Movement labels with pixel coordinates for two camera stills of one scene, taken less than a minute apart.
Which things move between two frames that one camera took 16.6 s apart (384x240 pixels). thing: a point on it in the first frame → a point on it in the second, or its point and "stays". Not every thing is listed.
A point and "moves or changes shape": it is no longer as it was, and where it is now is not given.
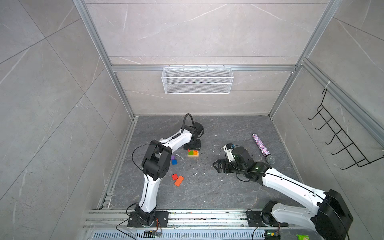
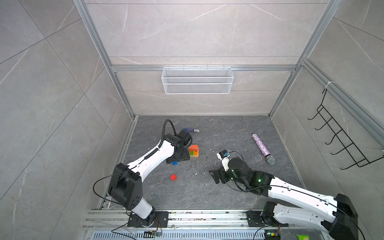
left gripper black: [198, 147] → [185, 156]
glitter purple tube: [270, 159] stays
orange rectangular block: [179, 181] moves or changes shape
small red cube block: [174, 177] stays
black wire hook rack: [359, 159] stays
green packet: [303, 237] stays
